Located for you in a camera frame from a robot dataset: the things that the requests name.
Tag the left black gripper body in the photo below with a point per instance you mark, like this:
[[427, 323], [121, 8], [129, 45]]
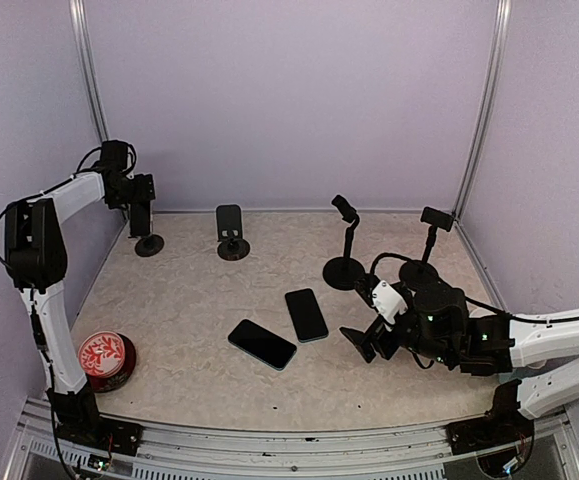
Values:
[[143, 192]]

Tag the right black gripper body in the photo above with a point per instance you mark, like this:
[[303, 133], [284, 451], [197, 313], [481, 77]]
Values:
[[378, 338]]

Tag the clear case phone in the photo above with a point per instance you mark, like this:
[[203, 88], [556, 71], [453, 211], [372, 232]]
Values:
[[140, 221]]

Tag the folding phone stand wood base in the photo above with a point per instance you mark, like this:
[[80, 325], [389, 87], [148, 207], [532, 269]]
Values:
[[149, 246]]

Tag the black gooseneck phone stand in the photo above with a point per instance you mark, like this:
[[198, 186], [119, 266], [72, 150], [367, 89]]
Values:
[[341, 273]]

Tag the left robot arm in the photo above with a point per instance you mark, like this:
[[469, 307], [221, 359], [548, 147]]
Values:
[[35, 257]]

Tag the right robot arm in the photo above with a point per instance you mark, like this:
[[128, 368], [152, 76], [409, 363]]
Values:
[[433, 322]]

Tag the black clamp phone stand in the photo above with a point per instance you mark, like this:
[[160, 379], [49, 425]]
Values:
[[417, 274]]

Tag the teal phone lying diagonal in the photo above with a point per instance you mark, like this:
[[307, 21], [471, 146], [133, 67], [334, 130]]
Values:
[[262, 344]]

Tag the red patterned round tin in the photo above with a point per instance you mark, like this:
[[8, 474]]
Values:
[[108, 360]]

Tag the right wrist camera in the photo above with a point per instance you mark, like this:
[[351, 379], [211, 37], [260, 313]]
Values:
[[383, 298]]

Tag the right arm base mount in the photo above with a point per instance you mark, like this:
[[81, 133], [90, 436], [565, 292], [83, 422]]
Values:
[[485, 432]]

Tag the left aluminium frame post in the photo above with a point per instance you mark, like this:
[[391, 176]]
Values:
[[87, 68]]

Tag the aluminium frame post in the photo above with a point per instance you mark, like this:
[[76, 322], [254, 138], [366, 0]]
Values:
[[87, 68], [486, 106]]

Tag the aluminium front rail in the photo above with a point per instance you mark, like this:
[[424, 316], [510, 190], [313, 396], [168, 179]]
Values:
[[168, 451]]

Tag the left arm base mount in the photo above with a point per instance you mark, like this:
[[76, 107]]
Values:
[[111, 435]]

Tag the right aluminium frame post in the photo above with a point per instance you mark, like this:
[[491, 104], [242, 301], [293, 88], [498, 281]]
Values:
[[486, 106]]

